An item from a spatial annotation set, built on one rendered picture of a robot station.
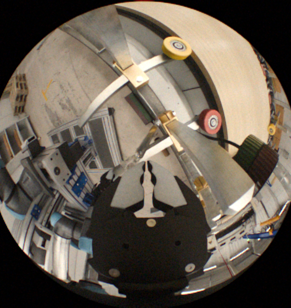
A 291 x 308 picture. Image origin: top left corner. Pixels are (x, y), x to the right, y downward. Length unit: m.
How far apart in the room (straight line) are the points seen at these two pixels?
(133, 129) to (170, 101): 0.76
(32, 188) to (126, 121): 1.12
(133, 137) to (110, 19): 1.18
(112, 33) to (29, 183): 0.52
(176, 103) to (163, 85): 0.12
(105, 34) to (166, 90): 0.44
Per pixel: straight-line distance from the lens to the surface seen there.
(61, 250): 0.45
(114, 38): 0.19
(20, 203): 0.51
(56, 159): 0.41
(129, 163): 0.33
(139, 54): 0.60
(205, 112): 0.30
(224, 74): 0.39
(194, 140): 0.15
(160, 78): 0.54
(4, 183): 0.48
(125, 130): 1.20
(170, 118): 0.27
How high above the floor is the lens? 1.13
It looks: 58 degrees down
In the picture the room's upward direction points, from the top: 179 degrees clockwise
